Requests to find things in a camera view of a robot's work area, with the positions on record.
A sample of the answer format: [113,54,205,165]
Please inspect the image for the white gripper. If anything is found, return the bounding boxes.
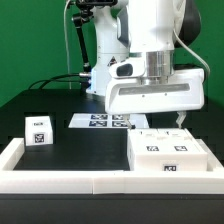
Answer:
[105,59,204,130]

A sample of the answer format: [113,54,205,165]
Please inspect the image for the white marker sheet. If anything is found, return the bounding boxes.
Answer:
[69,113,149,128]

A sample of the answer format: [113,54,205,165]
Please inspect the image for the white cabinet top block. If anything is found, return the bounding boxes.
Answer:
[25,116,53,146]

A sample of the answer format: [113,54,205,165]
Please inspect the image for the black cable bundle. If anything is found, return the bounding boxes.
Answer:
[27,72,92,90]

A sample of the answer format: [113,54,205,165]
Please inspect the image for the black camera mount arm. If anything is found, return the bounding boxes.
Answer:
[71,0,118,73]

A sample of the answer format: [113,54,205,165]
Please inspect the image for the white U-shaped fence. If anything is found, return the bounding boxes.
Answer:
[0,138,224,194]

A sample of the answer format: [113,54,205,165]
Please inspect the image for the white cabinet body box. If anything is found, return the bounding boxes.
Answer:
[127,137,208,171]

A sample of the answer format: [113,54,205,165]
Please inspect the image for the white cable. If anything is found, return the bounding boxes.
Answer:
[62,0,76,90]

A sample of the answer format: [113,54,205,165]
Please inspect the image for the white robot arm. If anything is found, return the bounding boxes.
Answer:
[87,0,204,129]

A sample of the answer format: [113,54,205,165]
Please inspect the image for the white cabinet door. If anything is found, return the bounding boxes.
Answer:
[158,129,202,154]
[128,129,170,155]

